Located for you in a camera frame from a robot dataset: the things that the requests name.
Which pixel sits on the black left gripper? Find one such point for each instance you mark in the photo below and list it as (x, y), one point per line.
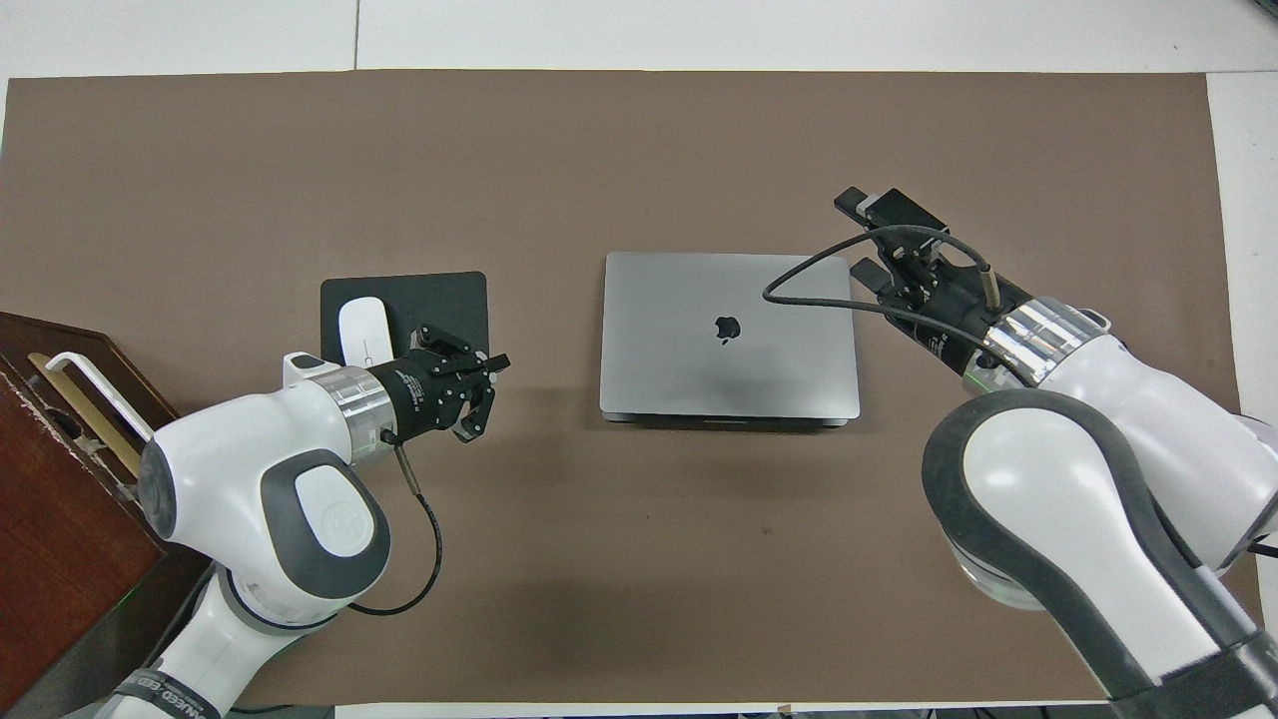
(409, 399)

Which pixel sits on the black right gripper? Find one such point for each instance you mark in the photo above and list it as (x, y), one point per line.
(949, 300)

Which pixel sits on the silver laptop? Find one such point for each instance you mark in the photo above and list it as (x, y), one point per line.
(679, 340)

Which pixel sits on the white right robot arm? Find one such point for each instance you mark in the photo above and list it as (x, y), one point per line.
(1048, 499)

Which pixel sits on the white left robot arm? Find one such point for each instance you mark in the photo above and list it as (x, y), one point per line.
(250, 469)

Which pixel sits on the black mouse pad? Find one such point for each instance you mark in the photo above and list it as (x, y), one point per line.
(439, 300)

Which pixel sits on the white computer mouse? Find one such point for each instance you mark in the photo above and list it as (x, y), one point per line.
(361, 330)

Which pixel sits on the brown table mat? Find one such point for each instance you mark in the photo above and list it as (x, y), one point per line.
(639, 150)

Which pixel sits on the dark wooden box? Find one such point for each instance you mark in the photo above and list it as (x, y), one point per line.
(60, 559)

